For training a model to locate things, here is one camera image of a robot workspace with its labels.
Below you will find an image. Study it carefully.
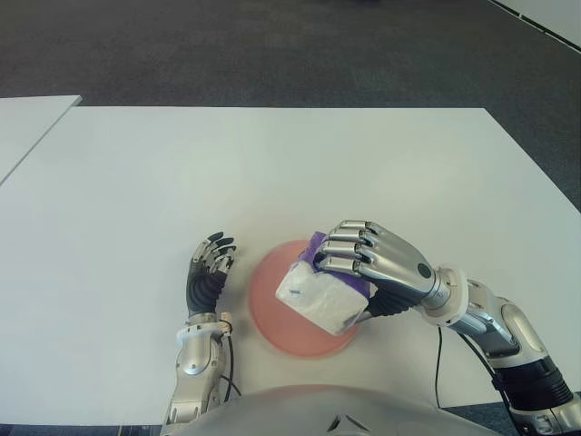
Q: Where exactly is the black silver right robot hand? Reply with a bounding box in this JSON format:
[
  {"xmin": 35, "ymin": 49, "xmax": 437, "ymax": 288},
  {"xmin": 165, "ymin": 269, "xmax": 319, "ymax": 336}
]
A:
[{"xmin": 312, "ymin": 219, "xmax": 444, "ymax": 322}]

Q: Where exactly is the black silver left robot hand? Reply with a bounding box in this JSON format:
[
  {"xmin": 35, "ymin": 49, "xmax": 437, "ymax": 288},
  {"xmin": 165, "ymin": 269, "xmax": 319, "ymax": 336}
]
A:
[{"xmin": 183, "ymin": 231, "xmax": 239, "ymax": 319}]

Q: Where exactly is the purple tissue paper pack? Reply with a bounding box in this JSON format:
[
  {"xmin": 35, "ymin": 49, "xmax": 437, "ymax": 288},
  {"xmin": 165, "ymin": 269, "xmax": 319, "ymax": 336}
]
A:
[{"xmin": 275, "ymin": 231, "xmax": 371, "ymax": 337}]

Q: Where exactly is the round pink plate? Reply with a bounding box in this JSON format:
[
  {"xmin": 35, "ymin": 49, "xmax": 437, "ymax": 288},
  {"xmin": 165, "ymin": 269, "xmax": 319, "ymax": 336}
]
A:
[{"xmin": 247, "ymin": 239, "xmax": 362, "ymax": 360}]

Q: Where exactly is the grey robot torso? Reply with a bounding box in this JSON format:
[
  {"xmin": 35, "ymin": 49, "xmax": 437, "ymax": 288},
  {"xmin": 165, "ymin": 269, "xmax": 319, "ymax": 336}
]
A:
[{"xmin": 161, "ymin": 383, "xmax": 523, "ymax": 436}]

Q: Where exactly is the white side table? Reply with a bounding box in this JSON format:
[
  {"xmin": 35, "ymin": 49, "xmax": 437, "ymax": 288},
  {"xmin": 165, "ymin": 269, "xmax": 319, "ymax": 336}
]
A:
[{"xmin": 0, "ymin": 94, "xmax": 83, "ymax": 185}]

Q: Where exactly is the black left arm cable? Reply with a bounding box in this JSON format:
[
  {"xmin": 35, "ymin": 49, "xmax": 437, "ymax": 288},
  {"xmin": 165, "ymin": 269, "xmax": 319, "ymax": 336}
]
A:
[{"xmin": 220, "ymin": 333, "xmax": 241, "ymax": 401}]

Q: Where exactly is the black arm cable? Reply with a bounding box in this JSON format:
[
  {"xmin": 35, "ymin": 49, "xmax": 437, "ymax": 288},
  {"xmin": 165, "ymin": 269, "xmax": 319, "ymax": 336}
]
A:
[
  {"xmin": 434, "ymin": 326, "xmax": 449, "ymax": 410},
  {"xmin": 220, "ymin": 333, "xmax": 241, "ymax": 401}
]

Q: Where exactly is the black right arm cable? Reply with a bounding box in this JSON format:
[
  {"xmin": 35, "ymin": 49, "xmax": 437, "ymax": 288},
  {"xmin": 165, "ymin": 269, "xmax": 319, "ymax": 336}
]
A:
[{"xmin": 434, "ymin": 326, "xmax": 449, "ymax": 410}]

